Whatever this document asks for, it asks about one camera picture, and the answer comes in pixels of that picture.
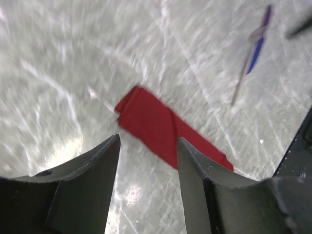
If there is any blue handled knife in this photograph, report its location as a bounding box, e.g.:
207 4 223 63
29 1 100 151
246 4 273 75

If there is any dark red cloth napkin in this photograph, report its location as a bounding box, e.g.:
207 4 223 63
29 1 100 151
115 86 234 171

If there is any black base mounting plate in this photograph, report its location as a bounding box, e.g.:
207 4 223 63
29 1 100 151
273 110 312 178

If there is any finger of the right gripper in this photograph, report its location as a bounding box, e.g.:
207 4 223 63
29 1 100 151
285 15 312 39

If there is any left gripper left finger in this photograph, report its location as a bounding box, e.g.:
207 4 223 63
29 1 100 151
0 135 120 234

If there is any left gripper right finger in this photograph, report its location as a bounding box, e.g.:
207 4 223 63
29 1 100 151
177 137 312 234

